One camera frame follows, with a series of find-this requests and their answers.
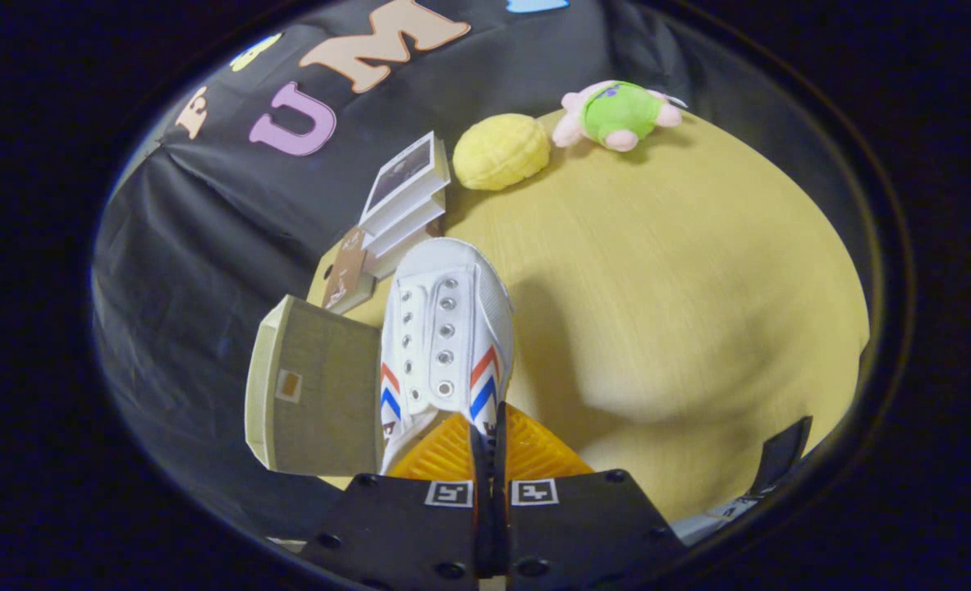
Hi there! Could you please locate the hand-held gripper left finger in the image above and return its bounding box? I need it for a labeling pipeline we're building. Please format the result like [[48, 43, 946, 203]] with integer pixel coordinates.
[[299, 410, 492, 591]]

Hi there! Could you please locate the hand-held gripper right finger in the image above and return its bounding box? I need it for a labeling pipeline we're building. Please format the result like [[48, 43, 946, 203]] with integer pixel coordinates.
[[493, 402, 689, 591]]

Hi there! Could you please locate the grey fabric storage box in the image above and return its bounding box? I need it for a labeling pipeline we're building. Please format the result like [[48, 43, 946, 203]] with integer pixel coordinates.
[[245, 295, 387, 477]]

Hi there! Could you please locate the white canvas shoe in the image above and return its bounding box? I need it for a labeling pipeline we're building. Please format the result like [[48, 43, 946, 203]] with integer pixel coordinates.
[[378, 238, 515, 477]]

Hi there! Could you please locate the brown cover book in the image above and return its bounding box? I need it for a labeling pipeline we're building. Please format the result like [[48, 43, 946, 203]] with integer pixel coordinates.
[[321, 228, 377, 317]]

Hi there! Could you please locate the black backdrop cloth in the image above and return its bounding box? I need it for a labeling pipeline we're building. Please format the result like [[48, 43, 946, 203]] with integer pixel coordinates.
[[91, 0, 872, 543]]

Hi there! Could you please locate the yellow round plush toy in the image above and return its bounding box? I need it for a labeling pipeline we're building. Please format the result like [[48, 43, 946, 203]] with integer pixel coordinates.
[[452, 113, 552, 191]]

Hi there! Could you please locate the pink and green plush toy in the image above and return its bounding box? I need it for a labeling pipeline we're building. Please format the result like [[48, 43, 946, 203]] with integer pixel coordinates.
[[552, 80, 685, 153]]

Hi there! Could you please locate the black strap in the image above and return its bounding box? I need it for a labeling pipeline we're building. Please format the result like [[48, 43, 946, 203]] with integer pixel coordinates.
[[744, 415, 814, 503]]

